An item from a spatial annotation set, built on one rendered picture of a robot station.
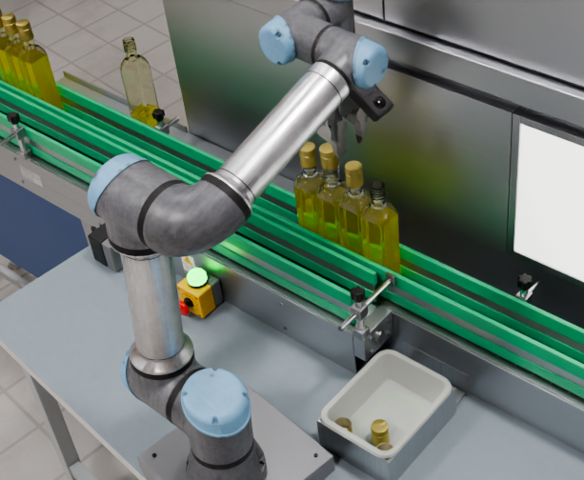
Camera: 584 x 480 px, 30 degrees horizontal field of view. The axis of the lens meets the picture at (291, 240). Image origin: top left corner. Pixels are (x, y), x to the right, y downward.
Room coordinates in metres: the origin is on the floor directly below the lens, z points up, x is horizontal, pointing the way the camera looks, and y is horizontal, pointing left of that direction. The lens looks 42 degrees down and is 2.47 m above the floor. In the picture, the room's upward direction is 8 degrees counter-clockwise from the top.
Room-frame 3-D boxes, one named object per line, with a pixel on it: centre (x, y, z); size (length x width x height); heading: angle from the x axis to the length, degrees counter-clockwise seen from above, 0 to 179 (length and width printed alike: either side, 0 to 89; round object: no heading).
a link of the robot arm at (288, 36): (1.58, -0.06, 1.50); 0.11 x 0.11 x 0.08; 42
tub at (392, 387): (1.32, -0.14, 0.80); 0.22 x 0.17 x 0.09; 134
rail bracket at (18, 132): (2.19, 0.65, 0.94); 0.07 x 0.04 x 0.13; 134
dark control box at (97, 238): (1.93, 0.42, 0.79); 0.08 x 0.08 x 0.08; 44
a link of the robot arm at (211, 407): (1.24, 0.18, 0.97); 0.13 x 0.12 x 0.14; 42
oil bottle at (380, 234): (1.60, -0.18, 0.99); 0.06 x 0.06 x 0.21; 43
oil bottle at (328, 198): (1.68, -0.10, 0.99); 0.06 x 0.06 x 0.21; 45
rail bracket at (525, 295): (1.44, -0.44, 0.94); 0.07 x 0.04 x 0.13; 134
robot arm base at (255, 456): (1.23, 0.18, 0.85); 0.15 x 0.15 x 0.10
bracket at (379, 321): (1.48, -0.14, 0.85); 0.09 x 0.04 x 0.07; 134
